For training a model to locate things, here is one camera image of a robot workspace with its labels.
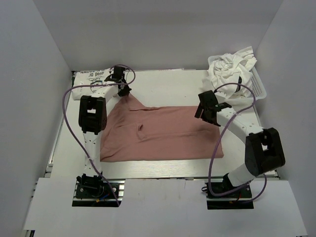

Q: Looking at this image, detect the pink t shirt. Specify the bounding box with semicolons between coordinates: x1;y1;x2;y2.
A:
100;95;224;162

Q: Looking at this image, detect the white plastic basket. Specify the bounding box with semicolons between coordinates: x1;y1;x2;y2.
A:
208;55;267;105

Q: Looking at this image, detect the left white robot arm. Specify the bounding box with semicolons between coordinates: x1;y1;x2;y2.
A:
79;65;131;177

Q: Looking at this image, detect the folded white printed t shirt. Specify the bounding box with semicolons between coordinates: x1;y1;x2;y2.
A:
71;69;118;100

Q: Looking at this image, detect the crumpled white shirts pile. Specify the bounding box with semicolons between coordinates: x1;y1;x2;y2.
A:
201;46;257;99

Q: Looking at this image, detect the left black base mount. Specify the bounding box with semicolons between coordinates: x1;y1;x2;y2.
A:
72;174;124;207

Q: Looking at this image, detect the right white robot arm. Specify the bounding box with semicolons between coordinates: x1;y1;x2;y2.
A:
195;90;285;197

